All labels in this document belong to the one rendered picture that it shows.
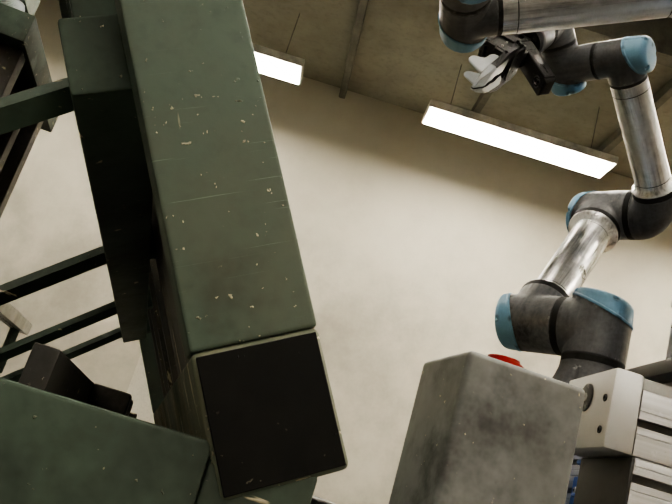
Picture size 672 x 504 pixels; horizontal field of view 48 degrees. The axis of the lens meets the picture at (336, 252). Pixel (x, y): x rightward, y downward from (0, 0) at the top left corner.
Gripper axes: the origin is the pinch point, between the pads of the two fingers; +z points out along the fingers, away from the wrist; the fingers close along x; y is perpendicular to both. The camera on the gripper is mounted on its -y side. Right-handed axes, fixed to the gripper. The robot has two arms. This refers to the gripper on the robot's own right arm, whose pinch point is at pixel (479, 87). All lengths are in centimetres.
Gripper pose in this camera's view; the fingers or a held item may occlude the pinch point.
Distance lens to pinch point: 146.4
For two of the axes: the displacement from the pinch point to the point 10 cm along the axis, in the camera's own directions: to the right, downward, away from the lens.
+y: -7.4, -5.8, 3.4
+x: 1.2, -6.1, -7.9
